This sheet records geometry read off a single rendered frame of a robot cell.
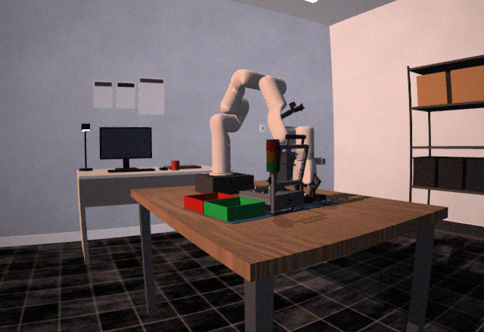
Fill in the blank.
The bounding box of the green bin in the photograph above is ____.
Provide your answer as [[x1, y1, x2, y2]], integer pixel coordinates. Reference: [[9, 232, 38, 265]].
[[203, 197, 265, 222]]

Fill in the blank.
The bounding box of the red bin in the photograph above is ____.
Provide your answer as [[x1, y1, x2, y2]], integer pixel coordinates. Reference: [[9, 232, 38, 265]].
[[184, 192, 237, 214]]

